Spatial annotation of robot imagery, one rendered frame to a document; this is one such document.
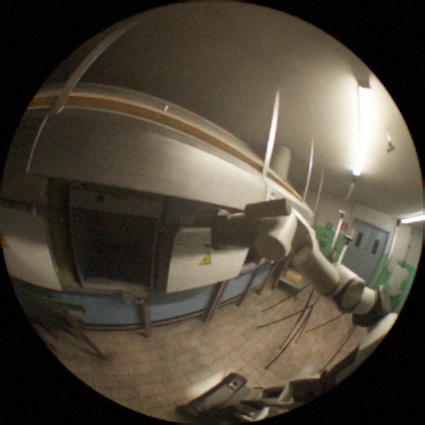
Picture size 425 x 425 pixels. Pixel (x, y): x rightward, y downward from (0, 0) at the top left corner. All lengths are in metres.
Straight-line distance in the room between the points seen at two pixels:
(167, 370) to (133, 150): 1.60
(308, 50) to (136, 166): 1.05
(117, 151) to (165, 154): 0.12
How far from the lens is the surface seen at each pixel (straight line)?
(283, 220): 0.27
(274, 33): 1.00
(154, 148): 0.35
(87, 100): 0.47
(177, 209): 0.70
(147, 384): 1.54
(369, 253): 4.57
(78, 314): 1.08
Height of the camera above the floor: 1.54
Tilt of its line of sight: 9 degrees down
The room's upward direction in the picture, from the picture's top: 15 degrees clockwise
